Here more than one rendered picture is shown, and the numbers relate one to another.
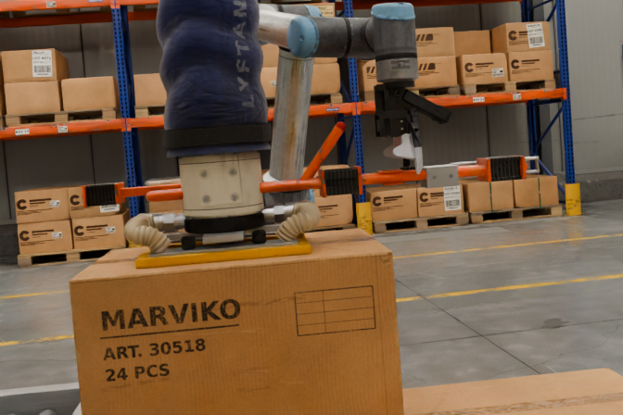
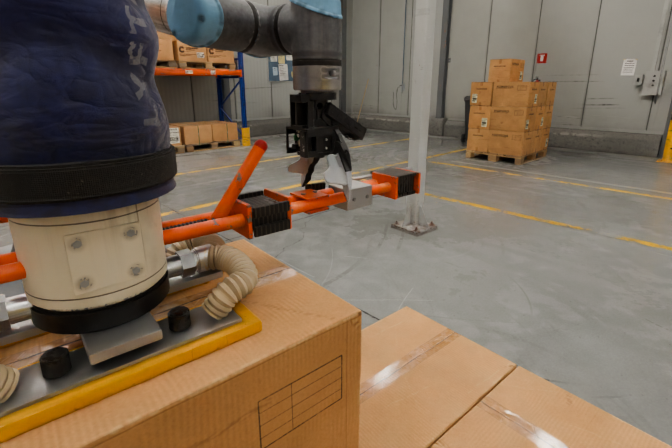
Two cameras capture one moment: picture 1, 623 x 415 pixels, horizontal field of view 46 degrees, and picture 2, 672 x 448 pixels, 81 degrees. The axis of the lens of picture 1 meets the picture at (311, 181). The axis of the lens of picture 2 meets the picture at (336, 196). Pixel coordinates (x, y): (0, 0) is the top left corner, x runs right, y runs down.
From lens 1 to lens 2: 0.98 m
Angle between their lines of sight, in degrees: 37
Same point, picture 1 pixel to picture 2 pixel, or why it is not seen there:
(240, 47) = (134, 20)
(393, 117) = (320, 135)
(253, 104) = (158, 120)
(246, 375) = not seen: outside the picture
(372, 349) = (337, 421)
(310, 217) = (251, 278)
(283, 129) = not seen: hidden behind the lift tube
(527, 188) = (220, 130)
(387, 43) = (318, 44)
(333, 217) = not seen: hidden behind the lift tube
